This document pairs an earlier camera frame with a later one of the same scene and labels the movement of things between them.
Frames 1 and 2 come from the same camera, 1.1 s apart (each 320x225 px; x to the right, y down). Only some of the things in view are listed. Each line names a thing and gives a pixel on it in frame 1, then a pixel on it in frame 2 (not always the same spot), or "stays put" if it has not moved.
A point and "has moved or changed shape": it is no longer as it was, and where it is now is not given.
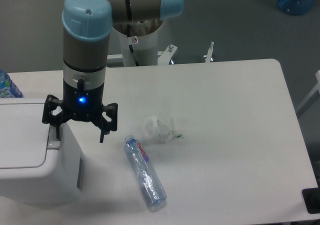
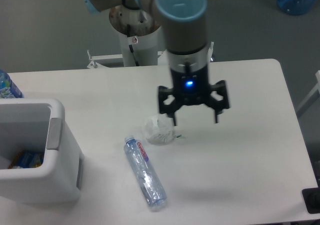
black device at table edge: (311, 198) stays put
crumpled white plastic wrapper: (158, 129) stays put
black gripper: (82, 105) to (192, 88)
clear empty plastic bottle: (151, 188) stays put
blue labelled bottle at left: (8, 88) stays put
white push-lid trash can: (36, 168) has moved or changed shape
